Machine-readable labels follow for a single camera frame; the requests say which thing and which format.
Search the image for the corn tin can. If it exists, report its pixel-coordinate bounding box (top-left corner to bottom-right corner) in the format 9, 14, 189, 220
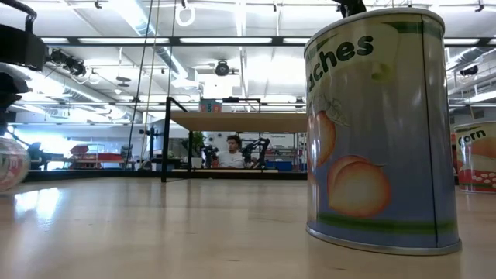
453, 121, 496, 194

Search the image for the blue storage bin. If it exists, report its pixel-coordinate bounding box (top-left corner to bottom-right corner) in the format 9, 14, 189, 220
265, 160, 294, 172

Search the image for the white equipment sign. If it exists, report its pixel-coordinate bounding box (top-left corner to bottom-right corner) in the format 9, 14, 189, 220
270, 133, 295, 148

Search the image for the black stand pole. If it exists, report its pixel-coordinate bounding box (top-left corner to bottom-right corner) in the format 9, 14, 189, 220
139, 126, 164, 171

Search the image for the black track light cluster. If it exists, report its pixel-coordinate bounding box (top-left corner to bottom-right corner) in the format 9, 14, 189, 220
48, 48, 87, 78

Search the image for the person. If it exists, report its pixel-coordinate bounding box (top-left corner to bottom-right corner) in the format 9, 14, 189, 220
215, 134, 247, 170

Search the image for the grey office chair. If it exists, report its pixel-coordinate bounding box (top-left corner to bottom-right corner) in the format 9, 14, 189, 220
119, 143, 135, 171

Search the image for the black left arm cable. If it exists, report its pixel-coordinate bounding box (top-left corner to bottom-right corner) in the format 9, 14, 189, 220
0, 0, 39, 34

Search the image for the thin hanging cable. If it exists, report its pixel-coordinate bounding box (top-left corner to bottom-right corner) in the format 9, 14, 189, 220
167, 0, 177, 98

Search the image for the blue peaches tin can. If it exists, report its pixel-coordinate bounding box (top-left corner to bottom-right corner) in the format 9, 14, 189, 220
304, 7, 463, 257

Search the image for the watermelon picture tin can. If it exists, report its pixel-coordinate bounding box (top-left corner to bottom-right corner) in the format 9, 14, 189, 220
0, 136, 31, 193

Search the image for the wooden shelf board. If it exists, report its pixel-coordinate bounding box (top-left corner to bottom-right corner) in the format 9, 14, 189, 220
170, 111, 309, 133

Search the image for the black table border rail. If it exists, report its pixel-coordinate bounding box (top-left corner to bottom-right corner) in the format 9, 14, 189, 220
22, 169, 309, 183

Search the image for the red tool cart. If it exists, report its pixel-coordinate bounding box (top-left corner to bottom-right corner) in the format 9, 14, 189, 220
68, 143, 125, 171

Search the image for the dark hanging cable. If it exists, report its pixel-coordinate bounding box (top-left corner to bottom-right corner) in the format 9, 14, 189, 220
124, 0, 155, 171

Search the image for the teal cardboard box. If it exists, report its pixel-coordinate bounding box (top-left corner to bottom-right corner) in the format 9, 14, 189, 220
199, 98, 223, 113

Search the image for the white hanging ring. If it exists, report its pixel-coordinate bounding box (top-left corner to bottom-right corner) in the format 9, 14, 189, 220
174, 0, 196, 27

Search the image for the thin wooden board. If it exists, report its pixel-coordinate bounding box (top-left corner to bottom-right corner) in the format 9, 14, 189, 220
170, 168, 279, 174

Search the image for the potted green plant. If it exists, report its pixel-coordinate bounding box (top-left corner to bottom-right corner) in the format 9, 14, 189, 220
191, 131, 206, 170

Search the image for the black overhead frame bar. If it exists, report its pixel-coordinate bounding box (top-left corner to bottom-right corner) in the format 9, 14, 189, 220
38, 36, 496, 48

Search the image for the black metal shelf frame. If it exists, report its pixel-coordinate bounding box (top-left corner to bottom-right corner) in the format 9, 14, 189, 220
160, 96, 309, 183

